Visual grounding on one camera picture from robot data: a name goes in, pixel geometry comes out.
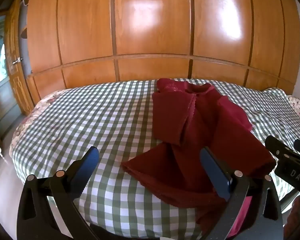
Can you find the wooden wardrobe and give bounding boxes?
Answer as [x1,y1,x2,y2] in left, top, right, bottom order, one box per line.
[25,0,300,105]

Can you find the green white checked blanket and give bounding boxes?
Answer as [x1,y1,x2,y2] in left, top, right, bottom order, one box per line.
[11,79,300,240]

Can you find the dark red knit cardigan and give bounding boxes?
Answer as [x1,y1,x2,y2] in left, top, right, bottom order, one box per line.
[121,78,277,233]

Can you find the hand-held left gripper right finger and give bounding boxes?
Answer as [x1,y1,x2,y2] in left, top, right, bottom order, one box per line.
[199,147,283,240]

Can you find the wooden panel door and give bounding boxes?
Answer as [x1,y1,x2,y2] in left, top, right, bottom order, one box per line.
[5,0,34,117]

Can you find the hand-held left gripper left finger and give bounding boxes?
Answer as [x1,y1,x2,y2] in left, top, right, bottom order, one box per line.
[16,146,100,240]

